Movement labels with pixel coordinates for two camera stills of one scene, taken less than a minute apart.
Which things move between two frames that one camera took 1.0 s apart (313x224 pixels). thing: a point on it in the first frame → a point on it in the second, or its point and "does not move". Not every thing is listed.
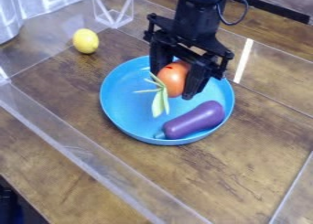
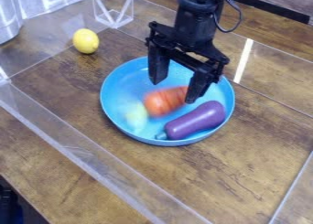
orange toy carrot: (170, 77) → (158, 102)
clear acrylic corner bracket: (112, 17) does not move
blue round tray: (129, 109) does not move
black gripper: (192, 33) does not move
